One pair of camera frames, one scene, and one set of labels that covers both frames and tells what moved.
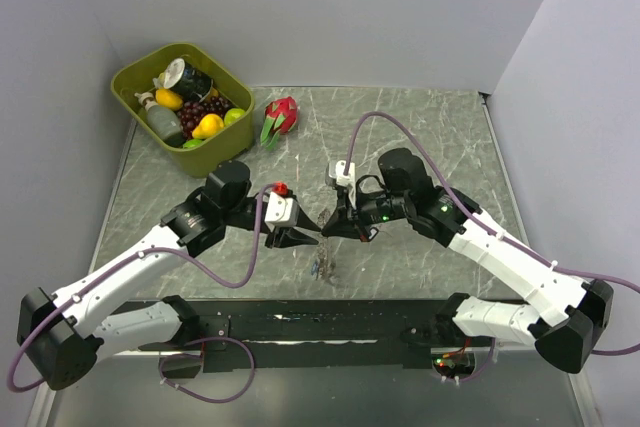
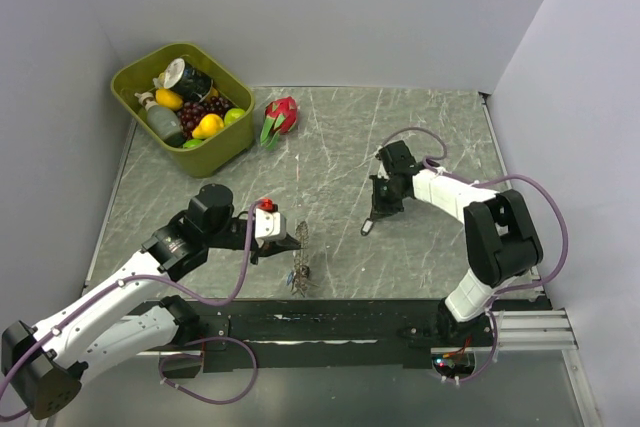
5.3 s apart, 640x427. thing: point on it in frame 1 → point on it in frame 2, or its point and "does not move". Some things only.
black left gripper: [287, 236] → [271, 247]
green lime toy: [192, 143] does not move
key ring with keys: [326, 265] → [300, 279]
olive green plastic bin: [214, 155] does not move
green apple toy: [231, 115] does not move
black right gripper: [342, 224] → [379, 208]
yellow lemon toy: [168, 99] does not move
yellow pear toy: [209, 124] does not move
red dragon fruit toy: [280, 117] does not move
